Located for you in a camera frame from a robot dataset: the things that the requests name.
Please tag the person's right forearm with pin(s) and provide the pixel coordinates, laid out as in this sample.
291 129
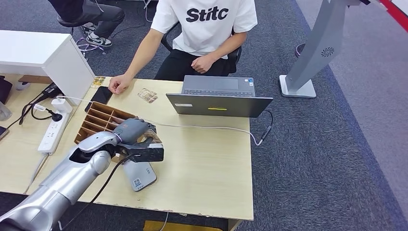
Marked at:
140 57

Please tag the wooden card organizer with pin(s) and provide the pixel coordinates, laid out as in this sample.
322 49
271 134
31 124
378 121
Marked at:
95 116

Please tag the small white device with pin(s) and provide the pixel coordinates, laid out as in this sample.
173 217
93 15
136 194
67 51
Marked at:
22 86

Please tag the grey kiosk stand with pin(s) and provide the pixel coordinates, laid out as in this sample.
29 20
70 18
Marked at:
318 41

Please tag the white power strip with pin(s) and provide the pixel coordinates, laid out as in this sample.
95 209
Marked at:
53 134

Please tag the grey laptop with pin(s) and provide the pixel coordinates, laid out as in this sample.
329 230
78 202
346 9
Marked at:
220 106

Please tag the black smartphone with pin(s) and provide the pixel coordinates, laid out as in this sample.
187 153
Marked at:
102 95

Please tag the dark phone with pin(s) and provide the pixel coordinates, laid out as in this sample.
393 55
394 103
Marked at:
3 132

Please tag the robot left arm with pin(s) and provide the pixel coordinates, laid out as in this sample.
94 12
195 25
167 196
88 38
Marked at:
63 181

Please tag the black device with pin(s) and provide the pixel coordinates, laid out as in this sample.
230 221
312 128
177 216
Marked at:
4 90

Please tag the white charger adapter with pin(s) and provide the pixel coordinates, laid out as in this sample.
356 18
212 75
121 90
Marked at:
61 106

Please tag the white cabinet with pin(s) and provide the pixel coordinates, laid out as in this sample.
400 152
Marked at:
47 57

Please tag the yellow patterned card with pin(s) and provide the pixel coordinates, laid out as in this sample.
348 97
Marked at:
98 82

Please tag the wooden block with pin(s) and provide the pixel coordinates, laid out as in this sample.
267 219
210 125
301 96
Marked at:
35 79

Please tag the person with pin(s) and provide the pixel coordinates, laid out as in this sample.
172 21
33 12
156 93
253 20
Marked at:
95 12
204 32

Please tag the black power brick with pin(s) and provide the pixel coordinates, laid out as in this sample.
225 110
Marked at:
51 91

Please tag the person's left hand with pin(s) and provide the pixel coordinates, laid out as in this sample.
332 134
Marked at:
203 64

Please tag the person's left forearm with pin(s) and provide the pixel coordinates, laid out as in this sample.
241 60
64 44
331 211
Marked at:
228 46

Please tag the grey card reader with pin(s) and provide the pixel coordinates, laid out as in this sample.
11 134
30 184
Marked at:
141 178

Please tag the person's right hand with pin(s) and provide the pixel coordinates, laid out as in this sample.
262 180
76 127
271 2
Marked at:
120 84

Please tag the clear glass cup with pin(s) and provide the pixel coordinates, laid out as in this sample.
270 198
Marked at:
3 113

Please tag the dark round floor object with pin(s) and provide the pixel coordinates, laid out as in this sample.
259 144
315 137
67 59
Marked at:
299 50

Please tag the black white sneaker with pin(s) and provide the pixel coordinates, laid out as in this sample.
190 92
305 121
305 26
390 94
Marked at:
98 40
88 28

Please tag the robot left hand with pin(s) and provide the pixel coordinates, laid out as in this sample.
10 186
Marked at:
134 129

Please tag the black stool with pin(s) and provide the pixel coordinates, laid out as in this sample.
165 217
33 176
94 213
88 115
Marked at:
70 21

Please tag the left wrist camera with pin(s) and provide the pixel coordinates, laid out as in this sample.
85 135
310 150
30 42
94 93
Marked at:
149 154

